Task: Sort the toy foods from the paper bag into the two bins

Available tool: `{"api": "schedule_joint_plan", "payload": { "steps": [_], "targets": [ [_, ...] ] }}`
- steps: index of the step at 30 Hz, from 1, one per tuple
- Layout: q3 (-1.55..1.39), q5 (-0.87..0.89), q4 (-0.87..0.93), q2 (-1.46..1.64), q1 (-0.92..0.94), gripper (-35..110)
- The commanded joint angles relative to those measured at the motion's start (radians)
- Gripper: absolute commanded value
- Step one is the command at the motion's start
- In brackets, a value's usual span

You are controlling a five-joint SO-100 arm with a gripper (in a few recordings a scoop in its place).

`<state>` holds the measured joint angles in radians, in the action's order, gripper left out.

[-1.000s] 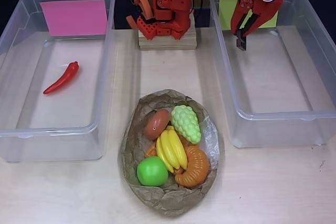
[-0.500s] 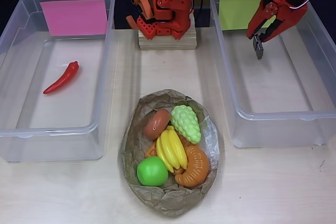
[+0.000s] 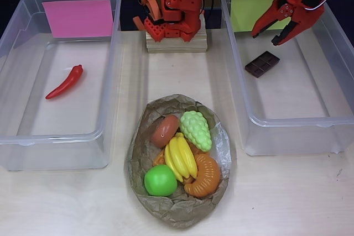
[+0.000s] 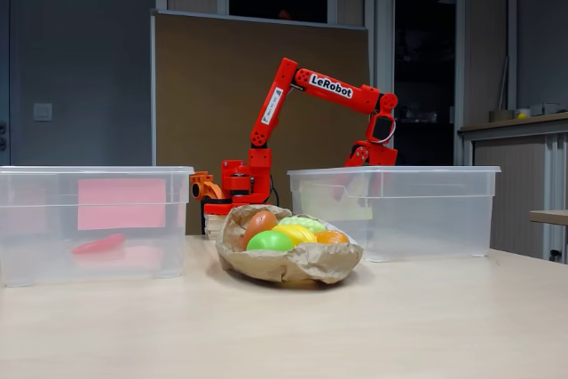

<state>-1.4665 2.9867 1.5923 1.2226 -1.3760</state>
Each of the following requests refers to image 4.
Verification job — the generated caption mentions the crumpled brown paper bag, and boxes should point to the crumpled brown paper bag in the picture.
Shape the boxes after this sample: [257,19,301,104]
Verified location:
[216,204,364,285]

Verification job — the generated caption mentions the brown toy donut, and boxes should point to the brown toy donut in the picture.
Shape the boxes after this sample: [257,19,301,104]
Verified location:
[241,209,279,250]

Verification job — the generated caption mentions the pink paper sheet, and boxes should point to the pink paper sheet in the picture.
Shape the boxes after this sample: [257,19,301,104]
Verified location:
[77,178,167,231]

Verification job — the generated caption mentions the wrist servo cable loop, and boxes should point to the wrist servo cable loop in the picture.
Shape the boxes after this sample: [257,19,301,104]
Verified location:
[376,117,397,145]

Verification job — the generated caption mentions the grey cabinet with wooden top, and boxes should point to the grey cabinet with wooden top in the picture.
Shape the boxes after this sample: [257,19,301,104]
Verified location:
[458,112,568,260]

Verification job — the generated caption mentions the black power cable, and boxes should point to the black power cable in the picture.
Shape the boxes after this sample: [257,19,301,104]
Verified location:
[267,174,280,208]

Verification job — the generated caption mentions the yellow-green paper sheet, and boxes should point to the yellow-green paper sheet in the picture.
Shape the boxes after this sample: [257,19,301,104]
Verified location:
[299,177,374,222]

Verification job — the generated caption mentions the brown cork board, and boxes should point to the brown cork board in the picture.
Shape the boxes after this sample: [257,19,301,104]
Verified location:
[150,9,373,236]

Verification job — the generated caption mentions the wooden base block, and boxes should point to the wooden base block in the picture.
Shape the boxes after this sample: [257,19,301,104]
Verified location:
[203,213,234,236]

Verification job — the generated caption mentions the green toy apple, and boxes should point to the green toy apple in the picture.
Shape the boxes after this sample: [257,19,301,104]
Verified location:
[246,230,296,252]

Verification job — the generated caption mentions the red toy chili pepper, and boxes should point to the red toy chili pepper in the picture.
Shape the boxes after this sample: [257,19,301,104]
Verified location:
[70,233,127,256]

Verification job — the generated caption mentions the clear plastic bin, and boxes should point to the clear plastic bin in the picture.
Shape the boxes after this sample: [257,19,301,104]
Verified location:
[0,165,195,288]
[287,165,501,264]

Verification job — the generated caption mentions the small wooden side table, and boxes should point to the small wooden side table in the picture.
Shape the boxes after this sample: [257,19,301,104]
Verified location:
[528,209,568,225]

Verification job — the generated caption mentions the light green toy grapes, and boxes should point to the light green toy grapes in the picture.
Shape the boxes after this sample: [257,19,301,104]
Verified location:
[278,215,327,233]

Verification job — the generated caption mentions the orange clamp with round hole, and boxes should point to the orange clamp with round hole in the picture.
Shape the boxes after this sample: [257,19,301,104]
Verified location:
[190,170,225,201]

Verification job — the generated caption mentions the orange toy croissant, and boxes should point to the orange toy croissant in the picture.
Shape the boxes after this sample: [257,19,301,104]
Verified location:
[315,229,351,246]

